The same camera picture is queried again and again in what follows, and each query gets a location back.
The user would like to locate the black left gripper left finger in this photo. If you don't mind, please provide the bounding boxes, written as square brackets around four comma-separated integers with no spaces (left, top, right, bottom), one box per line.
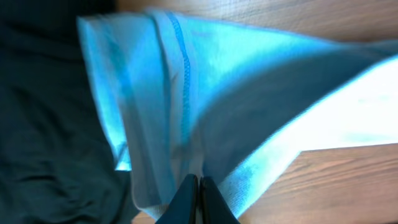
[155,174,198,224]

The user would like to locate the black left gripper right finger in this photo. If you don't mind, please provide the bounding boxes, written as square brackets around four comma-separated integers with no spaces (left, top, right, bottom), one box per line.
[199,177,240,224]

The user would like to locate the light blue t-shirt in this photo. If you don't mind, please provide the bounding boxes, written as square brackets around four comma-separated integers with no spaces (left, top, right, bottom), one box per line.
[78,10,397,218]

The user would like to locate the black garment at left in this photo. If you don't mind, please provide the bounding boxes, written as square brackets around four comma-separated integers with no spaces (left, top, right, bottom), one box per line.
[1,0,137,223]

